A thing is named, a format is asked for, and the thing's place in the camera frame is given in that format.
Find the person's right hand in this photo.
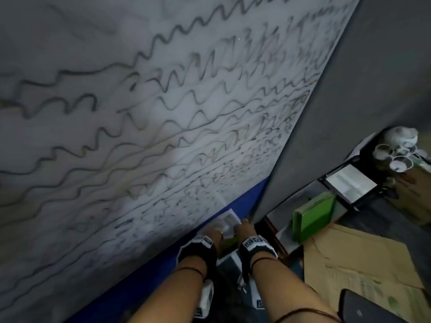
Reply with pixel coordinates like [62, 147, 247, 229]
[235, 218, 259, 249]

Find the person's left hand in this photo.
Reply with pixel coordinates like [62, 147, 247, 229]
[198, 222, 225, 258]

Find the white plastic packet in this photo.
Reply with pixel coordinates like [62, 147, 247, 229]
[215, 208, 242, 240]

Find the large scribbled whiteboard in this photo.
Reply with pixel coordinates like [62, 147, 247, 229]
[0, 0, 363, 323]

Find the person's left forearm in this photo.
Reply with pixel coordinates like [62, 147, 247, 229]
[128, 255, 207, 323]

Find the black wristband with marker tag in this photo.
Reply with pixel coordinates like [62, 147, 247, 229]
[238, 234, 279, 283]
[176, 234, 218, 282]

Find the green box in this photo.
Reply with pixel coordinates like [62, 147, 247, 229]
[292, 192, 337, 243]

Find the white framed tray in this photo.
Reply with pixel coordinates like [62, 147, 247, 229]
[324, 163, 380, 206]

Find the flat brown cardboard sheet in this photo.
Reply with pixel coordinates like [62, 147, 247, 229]
[303, 223, 431, 323]

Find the black flat device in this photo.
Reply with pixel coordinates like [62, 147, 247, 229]
[338, 288, 412, 323]

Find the white cup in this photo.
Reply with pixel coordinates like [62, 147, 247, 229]
[372, 144, 395, 161]
[390, 155, 414, 173]

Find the grey partition panel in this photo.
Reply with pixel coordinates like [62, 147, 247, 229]
[252, 0, 431, 223]

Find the thin black cable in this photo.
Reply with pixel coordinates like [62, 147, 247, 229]
[172, 266, 205, 279]
[251, 254, 341, 323]

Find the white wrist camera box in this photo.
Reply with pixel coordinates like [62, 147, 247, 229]
[235, 253, 267, 310]
[194, 279, 215, 319]

